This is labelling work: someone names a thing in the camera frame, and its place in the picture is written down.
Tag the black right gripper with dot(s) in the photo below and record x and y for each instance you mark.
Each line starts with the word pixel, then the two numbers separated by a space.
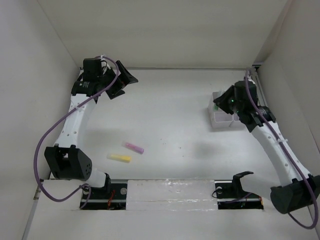
pixel 221 100

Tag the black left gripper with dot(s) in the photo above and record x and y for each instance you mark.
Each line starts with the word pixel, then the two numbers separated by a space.
pixel 124 79

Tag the pink highlighter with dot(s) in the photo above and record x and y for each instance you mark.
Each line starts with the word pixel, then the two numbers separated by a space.
pixel 133 147

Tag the yellow highlighter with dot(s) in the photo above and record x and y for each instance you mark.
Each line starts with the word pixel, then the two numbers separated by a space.
pixel 119 158

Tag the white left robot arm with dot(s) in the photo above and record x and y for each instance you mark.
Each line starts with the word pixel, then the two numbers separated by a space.
pixel 65 158

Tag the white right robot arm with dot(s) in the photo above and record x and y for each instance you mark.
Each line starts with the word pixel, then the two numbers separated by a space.
pixel 294 187

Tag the white divided organizer left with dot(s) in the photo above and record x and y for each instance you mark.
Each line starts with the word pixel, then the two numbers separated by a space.
pixel 218 118

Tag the white divided organizer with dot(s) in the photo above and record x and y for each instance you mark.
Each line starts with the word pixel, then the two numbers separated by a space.
pixel 218 118
pixel 236 123

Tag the white divided organizer right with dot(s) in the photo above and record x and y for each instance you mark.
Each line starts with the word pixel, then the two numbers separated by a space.
pixel 236 123

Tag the aluminium rail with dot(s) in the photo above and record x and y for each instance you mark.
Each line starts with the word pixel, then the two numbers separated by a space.
pixel 255 78

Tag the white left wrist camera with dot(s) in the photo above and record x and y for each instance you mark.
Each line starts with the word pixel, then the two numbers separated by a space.
pixel 102 58

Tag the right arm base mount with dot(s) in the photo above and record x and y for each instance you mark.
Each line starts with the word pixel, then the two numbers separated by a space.
pixel 231 196

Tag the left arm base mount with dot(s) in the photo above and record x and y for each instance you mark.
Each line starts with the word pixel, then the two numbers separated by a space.
pixel 116 199

